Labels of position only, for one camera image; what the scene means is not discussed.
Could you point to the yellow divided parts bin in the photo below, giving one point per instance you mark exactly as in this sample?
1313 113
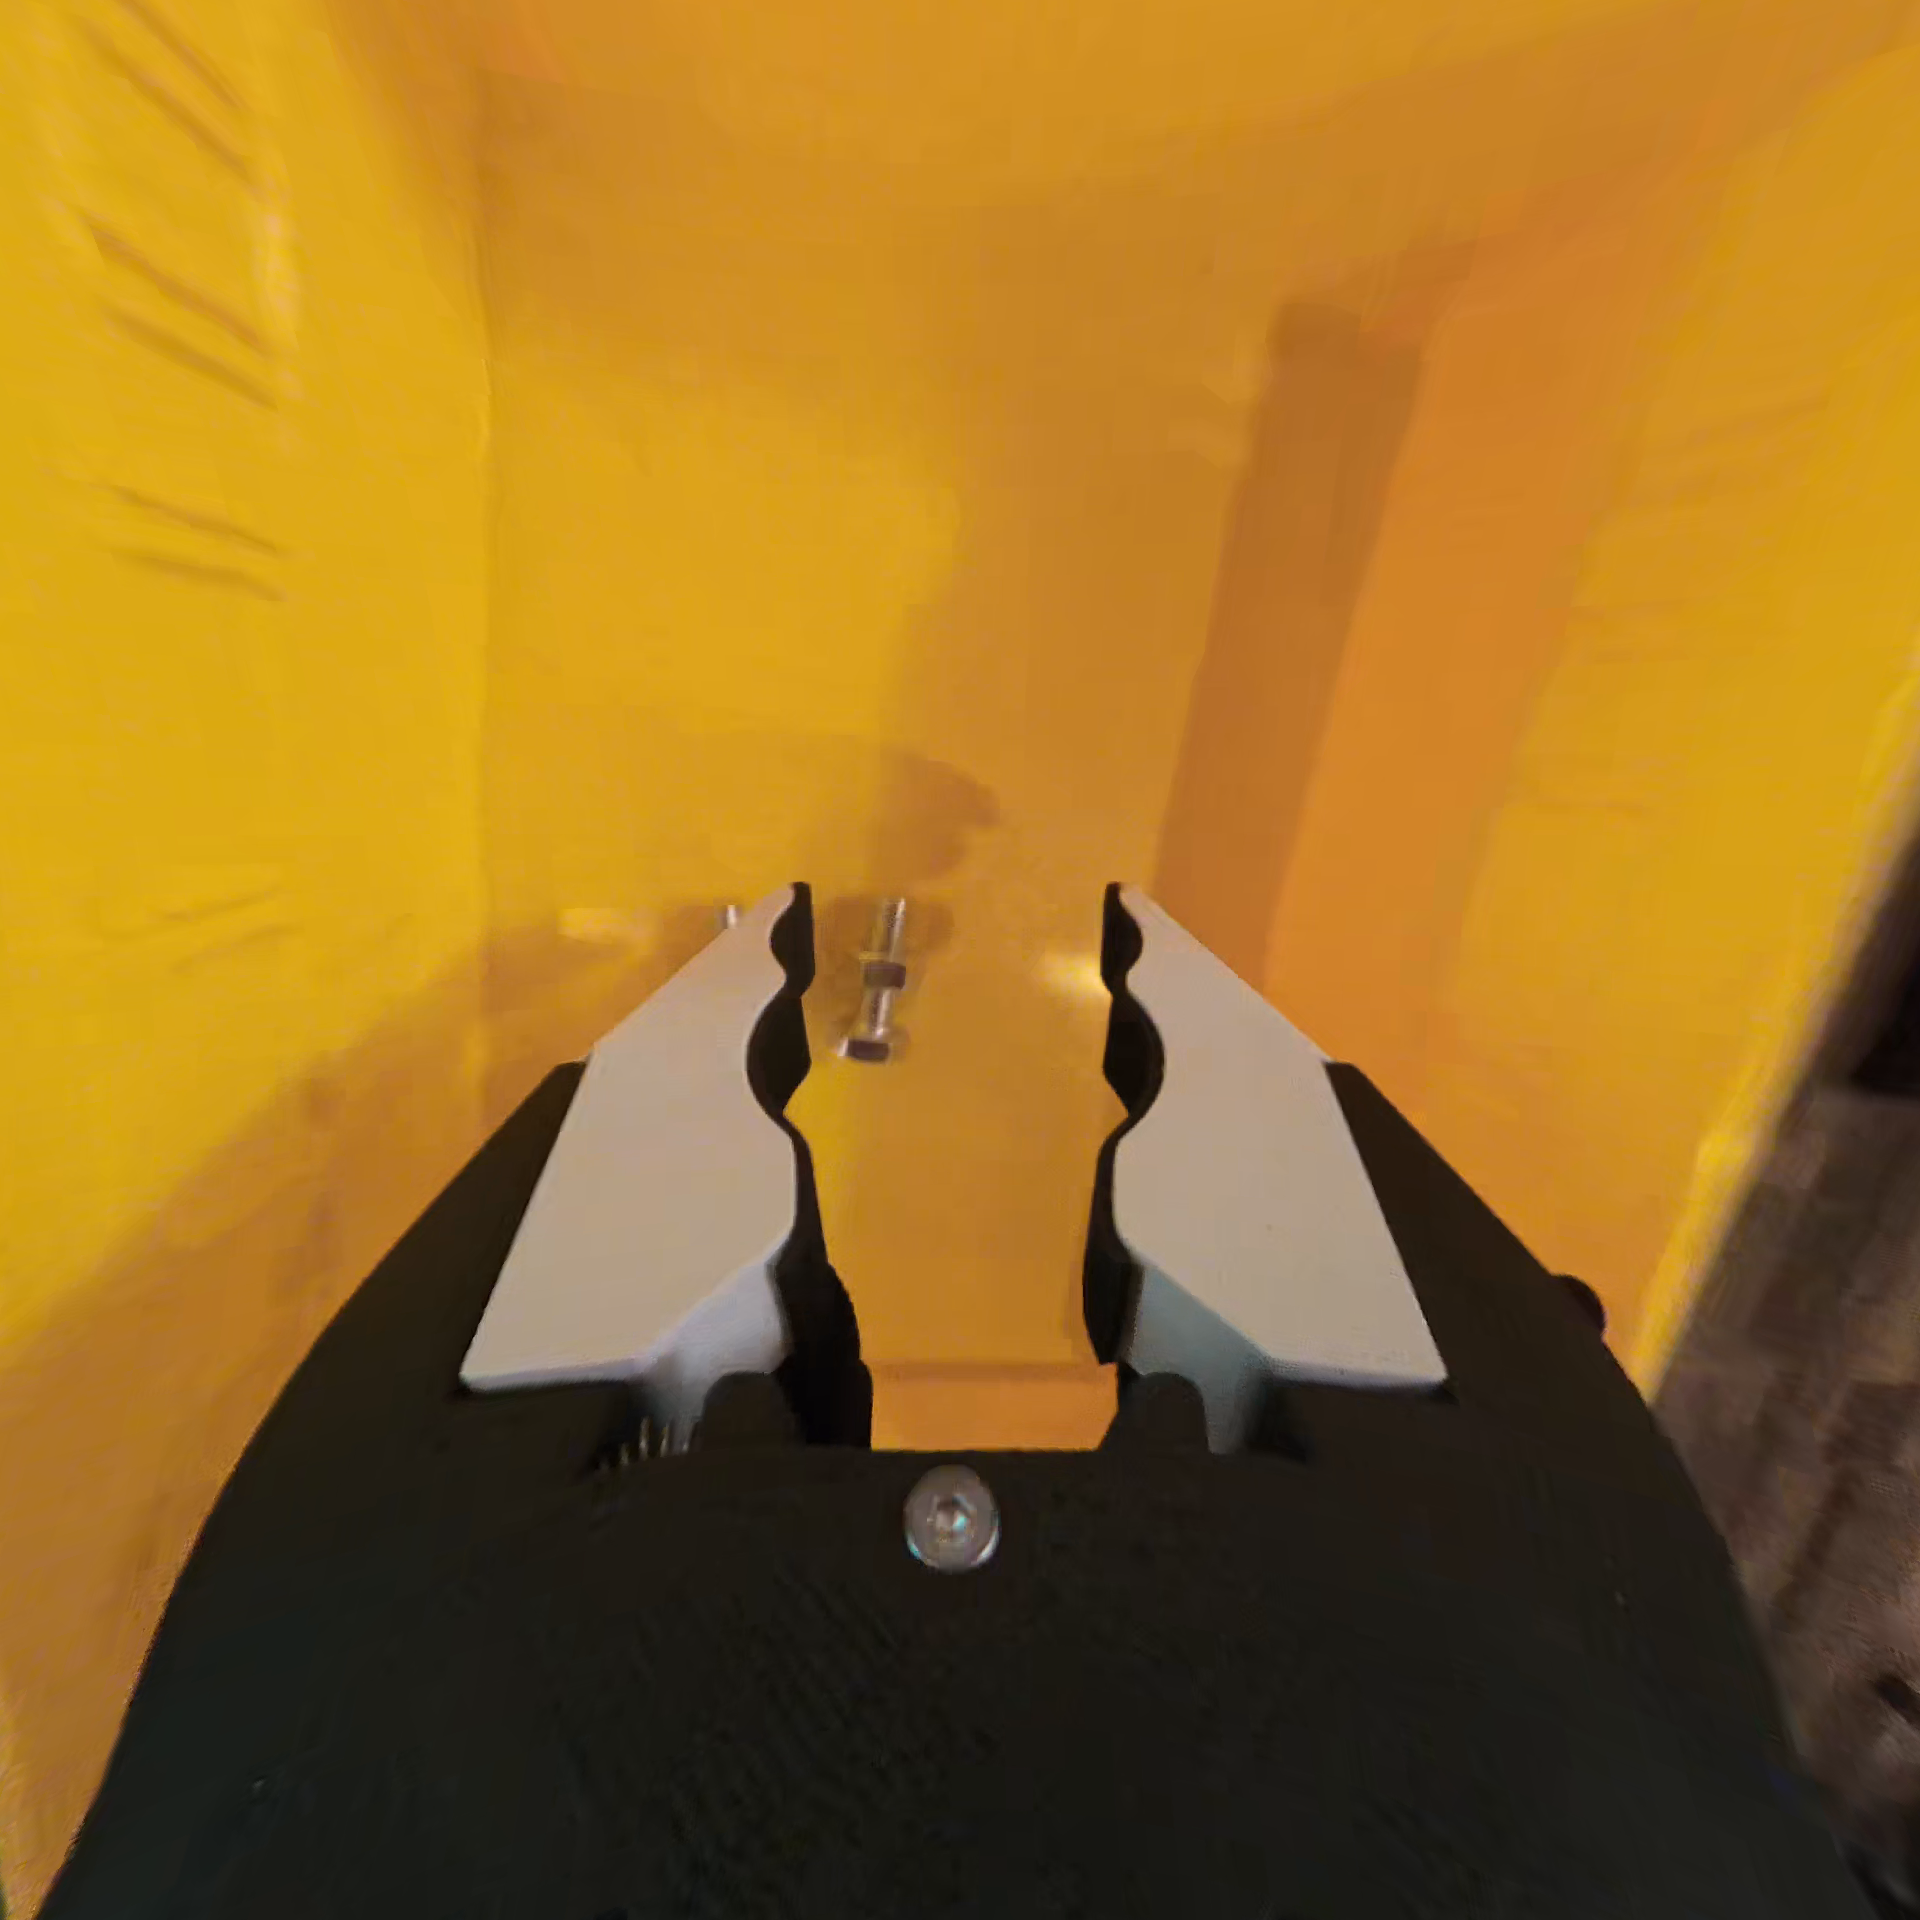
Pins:
901 450

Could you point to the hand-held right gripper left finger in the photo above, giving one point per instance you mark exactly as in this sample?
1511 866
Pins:
646 1200

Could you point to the steel hex nut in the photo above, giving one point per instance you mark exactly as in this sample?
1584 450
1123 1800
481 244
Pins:
886 979

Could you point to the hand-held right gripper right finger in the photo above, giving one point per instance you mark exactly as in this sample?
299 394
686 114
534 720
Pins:
1275 1200

